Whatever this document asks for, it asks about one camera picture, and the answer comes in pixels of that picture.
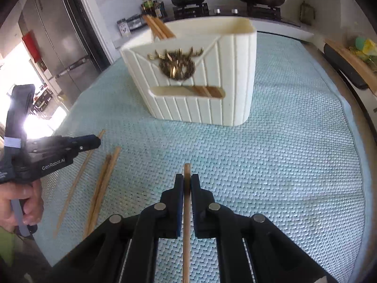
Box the person's left hand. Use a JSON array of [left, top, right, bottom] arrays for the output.
[[0, 179, 44, 229]]

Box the light blue woven table mat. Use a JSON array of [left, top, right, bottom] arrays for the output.
[[35, 33, 373, 282]]

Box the cream utensil holder box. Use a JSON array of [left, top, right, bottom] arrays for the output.
[[120, 16, 257, 126]]

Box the grey double door refrigerator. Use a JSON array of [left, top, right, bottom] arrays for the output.
[[19, 0, 102, 107]]

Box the spice jar rack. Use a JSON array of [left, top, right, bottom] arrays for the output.
[[116, 14, 146, 37]]

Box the seasoning bottles group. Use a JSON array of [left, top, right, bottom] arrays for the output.
[[141, 0, 168, 19]]

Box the black gas stove top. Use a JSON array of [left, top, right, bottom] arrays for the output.
[[165, 3, 300, 27]]

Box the wooden cutting board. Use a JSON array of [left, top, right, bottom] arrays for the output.
[[323, 39, 376, 95]]

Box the dark glass jug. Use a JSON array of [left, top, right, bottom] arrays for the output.
[[300, 1, 316, 26]]

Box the yellow green cloth rack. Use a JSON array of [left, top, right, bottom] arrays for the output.
[[350, 37, 377, 72]]

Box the red wall hanging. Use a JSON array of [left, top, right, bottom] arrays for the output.
[[22, 32, 41, 63]]

